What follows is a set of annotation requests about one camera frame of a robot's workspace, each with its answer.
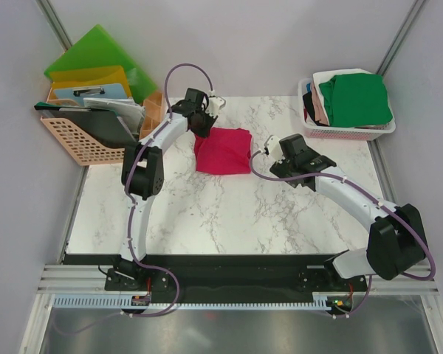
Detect pink red t shirt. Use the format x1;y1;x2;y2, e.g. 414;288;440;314
193;128;252;176

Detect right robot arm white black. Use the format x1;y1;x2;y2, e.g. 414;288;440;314
264;133;427;291

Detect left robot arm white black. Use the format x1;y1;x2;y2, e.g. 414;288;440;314
105;88;225;291

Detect white plastic laundry basket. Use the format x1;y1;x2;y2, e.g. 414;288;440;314
298;78;396;141

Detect beige t shirt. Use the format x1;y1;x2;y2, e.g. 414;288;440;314
311;83;329;126

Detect white paper documents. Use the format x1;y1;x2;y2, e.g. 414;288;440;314
83;97;145;133

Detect black t shirt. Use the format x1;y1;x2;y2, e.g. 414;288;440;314
302;91;320;125

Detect green t shirt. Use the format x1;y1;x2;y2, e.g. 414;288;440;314
318;73;393;128

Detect white t shirt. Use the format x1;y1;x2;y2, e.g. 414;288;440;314
312;69;370;113

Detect blue clipboard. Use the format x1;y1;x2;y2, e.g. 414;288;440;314
54;83;128;101

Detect yellow plastic folder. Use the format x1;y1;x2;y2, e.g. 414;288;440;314
50;66;132;97

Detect black folder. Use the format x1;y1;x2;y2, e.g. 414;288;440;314
34;102;135;149

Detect green plastic folder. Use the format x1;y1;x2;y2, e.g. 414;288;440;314
44;24;157;102

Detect peach perforated file organizer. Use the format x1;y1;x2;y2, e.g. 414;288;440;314
38;86;164;166

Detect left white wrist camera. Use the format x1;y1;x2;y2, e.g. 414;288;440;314
206;96;226;117

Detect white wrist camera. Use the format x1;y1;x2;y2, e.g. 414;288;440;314
206;96;226;117
264;135;284;162

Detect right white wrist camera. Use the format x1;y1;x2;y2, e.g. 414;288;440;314
264;135;284;162

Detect left aluminium corner post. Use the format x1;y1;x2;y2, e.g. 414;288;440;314
36;0;73;51

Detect aluminium corner post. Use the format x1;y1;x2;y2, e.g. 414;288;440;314
36;0;73;51
376;0;429;76

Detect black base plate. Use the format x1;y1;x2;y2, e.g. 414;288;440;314
105;254;367;305

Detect right aluminium corner post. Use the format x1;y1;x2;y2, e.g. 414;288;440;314
376;0;429;76

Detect aluminium frame rail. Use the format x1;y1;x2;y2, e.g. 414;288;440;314
37;265;439;296

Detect white slotted cable duct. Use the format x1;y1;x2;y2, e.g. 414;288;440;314
52;294;351;310

